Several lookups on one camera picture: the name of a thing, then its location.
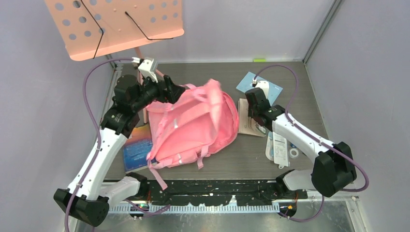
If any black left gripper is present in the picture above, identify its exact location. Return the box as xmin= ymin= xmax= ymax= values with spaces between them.
xmin=132 ymin=72 xmax=185 ymax=113

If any green paperback book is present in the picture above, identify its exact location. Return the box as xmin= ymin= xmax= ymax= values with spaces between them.
xmin=238 ymin=99 xmax=266 ymax=137

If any pink student backpack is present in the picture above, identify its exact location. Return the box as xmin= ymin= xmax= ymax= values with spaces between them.
xmin=146 ymin=79 xmax=239 ymax=189

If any blue orange paperback book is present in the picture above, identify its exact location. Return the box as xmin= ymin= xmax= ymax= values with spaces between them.
xmin=123 ymin=124 xmax=152 ymax=173

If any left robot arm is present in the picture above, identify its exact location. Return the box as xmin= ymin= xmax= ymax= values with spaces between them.
xmin=54 ymin=75 xmax=186 ymax=231

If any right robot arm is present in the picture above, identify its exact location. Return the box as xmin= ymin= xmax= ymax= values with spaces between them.
xmin=245 ymin=87 xmax=357 ymax=199

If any light blue thin notebook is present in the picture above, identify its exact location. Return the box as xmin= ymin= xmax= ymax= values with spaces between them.
xmin=236 ymin=72 xmax=283 ymax=105

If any white packaged toothbrush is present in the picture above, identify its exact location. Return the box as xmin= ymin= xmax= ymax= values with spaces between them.
xmin=265 ymin=132 xmax=290 ymax=169

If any green tape strip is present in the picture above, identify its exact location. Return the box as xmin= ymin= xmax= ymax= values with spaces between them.
xmin=252 ymin=58 xmax=266 ymax=62

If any clear tape roll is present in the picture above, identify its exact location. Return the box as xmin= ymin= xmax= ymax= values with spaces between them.
xmin=289 ymin=148 xmax=299 ymax=159

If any pink music stand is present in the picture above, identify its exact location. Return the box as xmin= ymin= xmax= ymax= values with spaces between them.
xmin=44 ymin=0 xmax=185 ymax=124

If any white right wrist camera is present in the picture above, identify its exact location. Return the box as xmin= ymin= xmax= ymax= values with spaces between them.
xmin=252 ymin=79 xmax=269 ymax=98

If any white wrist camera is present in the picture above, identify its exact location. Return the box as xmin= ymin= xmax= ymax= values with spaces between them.
xmin=252 ymin=79 xmax=269 ymax=98
xmin=132 ymin=57 xmax=158 ymax=83

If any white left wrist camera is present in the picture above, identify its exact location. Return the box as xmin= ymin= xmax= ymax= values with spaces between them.
xmin=132 ymin=57 xmax=158 ymax=83

